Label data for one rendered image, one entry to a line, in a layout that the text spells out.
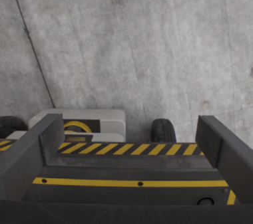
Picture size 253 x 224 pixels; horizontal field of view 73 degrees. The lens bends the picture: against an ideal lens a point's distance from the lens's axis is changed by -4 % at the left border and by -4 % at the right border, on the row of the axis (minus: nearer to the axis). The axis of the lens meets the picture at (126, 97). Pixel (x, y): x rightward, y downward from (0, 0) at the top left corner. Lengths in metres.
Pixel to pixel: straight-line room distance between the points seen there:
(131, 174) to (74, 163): 0.09
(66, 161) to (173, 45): 0.43
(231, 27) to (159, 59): 0.23
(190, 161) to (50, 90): 0.48
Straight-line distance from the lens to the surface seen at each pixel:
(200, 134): 0.17
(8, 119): 0.63
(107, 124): 0.47
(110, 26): 0.56
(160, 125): 0.50
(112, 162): 0.29
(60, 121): 0.16
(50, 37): 0.61
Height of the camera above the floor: 0.56
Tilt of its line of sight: 73 degrees down
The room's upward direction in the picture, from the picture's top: 177 degrees counter-clockwise
